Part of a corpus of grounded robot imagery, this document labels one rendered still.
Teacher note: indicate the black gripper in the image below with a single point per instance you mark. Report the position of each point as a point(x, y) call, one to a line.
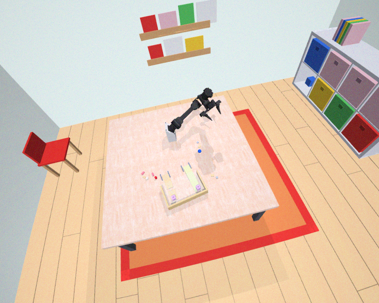
point(217, 104)

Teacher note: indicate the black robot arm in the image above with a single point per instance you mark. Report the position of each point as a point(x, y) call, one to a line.
point(176, 123)

